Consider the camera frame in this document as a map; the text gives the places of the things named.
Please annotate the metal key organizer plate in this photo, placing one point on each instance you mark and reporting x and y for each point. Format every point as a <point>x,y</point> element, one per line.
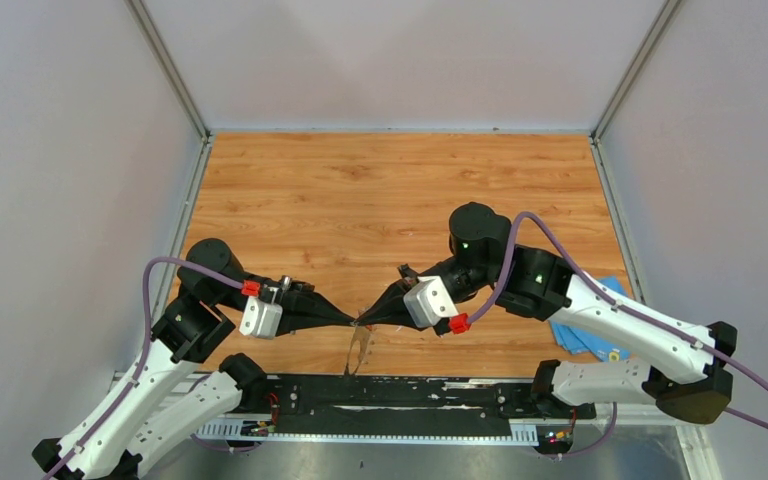
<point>358,350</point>

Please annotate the blue cloth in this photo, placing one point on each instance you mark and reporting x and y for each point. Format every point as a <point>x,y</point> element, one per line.
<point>576,340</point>

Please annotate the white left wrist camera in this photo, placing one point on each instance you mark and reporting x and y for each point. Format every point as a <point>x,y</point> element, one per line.
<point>260,319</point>

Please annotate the aluminium rail base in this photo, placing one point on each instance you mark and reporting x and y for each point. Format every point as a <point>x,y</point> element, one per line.
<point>234,412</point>

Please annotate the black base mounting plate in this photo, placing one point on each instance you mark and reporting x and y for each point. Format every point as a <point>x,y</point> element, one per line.
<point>368,406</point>

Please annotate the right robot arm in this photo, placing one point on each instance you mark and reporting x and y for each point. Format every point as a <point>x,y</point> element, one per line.
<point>676,366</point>

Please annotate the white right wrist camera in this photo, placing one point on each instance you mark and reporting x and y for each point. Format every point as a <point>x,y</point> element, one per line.
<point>428,302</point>

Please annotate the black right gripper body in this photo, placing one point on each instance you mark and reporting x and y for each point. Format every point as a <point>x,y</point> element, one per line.
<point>466,281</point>

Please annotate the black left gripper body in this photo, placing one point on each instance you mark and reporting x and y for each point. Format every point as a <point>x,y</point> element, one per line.
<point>284,292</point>

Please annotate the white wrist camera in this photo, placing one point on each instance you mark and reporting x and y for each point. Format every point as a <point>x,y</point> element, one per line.
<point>260,319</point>
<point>428,302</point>

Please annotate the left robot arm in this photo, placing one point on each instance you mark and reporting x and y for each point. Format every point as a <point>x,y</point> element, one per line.
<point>159,358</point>

